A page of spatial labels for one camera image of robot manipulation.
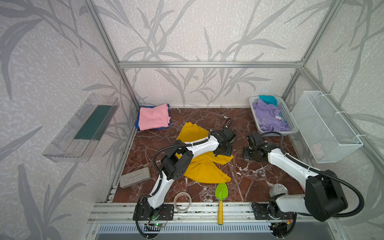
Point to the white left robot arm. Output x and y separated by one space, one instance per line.
173 161

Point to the grey rectangular block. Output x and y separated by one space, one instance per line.
135 177

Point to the clear tape roll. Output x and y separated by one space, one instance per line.
182 202

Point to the teal t-shirt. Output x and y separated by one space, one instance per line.
269 100

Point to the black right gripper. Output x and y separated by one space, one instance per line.
250 153

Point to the clear plastic wall shelf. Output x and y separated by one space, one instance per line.
64 148

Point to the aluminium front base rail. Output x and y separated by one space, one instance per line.
236 212

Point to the aluminium frame profile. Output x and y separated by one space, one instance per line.
299 66

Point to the blue folded t-shirt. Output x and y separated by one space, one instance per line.
137 120

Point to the purple t-shirt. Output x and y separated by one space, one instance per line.
270 117

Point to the yellow printed t-shirt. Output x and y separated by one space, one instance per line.
202 168

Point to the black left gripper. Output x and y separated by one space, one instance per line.
225 149

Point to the white wire mesh basket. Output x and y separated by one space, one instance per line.
326 132

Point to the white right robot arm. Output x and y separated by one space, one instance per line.
323 196

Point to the grey plastic laundry basket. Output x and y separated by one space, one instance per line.
285 112

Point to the dark green sponge pad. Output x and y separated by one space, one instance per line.
89 131

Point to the pink folded t-shirt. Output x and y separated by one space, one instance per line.
153 117

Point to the green toy trowel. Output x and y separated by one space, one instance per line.
221 193

